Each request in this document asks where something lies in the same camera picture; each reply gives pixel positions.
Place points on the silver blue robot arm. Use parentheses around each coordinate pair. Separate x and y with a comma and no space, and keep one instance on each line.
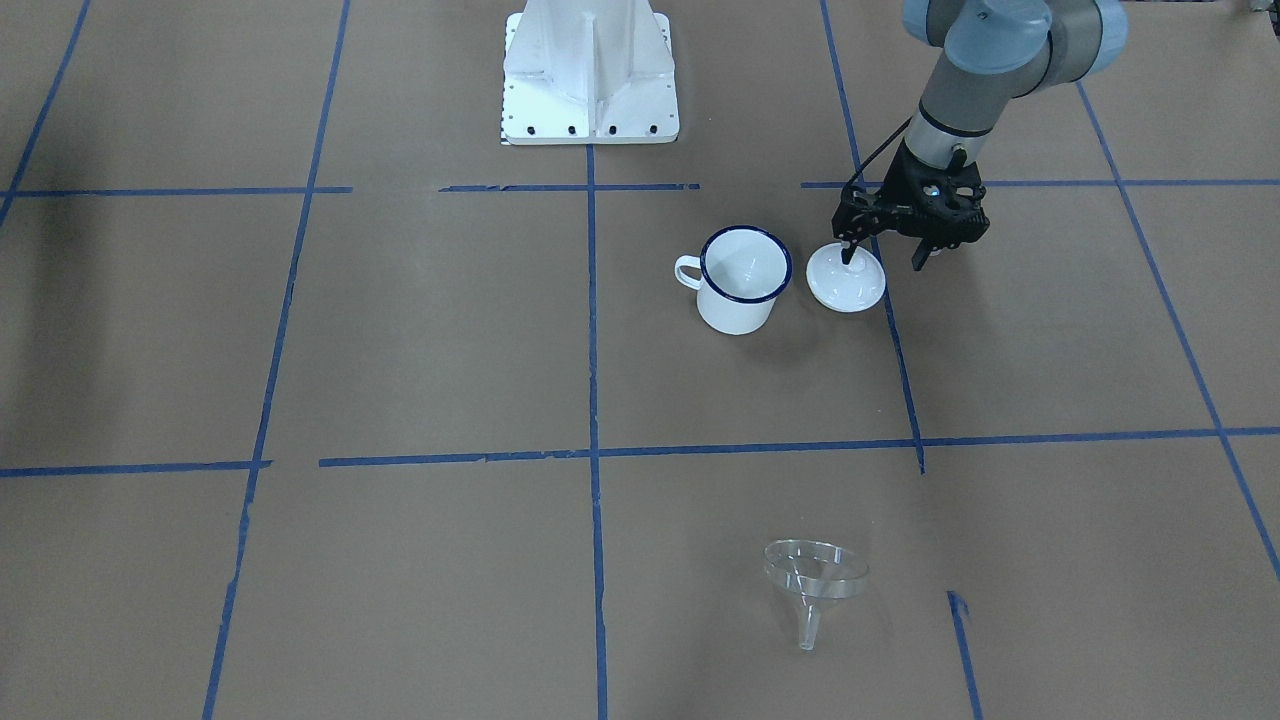
(991,52)

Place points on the clear plastic funnel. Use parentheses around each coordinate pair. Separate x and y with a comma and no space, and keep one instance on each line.
(816,575)

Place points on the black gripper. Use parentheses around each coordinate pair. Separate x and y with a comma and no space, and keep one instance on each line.
(858,212)

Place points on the white cup lid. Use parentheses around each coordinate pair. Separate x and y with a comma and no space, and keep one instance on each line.
(845,287)

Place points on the white pedestal column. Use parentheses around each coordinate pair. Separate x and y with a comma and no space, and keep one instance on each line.
(580,72)

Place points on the white enamel cup blue rim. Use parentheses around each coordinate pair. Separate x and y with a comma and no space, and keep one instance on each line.
(738,274)

